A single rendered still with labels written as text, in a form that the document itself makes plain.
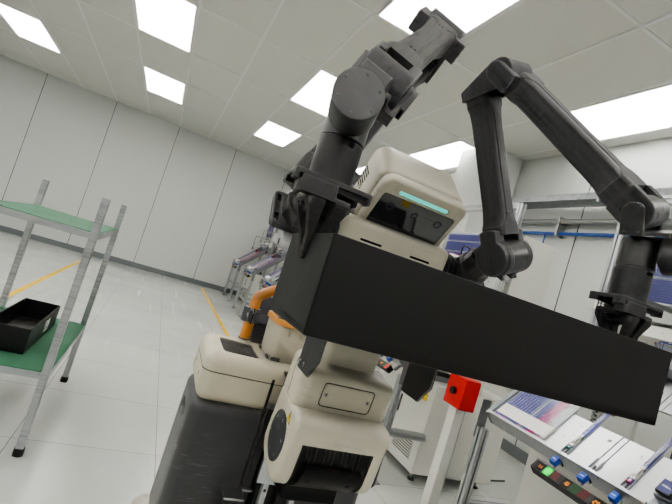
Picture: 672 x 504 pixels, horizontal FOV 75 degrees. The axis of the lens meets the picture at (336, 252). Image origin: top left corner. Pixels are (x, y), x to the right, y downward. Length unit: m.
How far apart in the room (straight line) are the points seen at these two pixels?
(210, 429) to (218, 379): 0.13
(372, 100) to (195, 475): 1.02
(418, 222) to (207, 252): 8.82
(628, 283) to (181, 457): 1.04
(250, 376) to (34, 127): 9.07
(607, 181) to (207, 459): 1.07
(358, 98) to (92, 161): 9.33
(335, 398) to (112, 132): 9.08
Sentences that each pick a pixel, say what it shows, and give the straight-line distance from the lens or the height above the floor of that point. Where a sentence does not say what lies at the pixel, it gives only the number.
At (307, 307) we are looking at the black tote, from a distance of 0.47.
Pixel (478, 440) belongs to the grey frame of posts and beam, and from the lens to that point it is 2.17.
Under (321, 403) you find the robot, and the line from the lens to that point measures 0.97.
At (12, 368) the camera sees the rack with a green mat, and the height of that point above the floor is 0.34.
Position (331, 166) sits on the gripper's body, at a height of 1.21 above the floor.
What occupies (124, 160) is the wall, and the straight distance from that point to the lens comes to 9.69.
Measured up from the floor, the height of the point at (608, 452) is 0.79.
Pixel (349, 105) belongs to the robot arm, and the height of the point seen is 1.26.
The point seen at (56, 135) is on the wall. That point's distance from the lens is 9.89.
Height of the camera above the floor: 1.09
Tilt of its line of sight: 3 degrees up
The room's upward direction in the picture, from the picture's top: 18 degrees clockwise
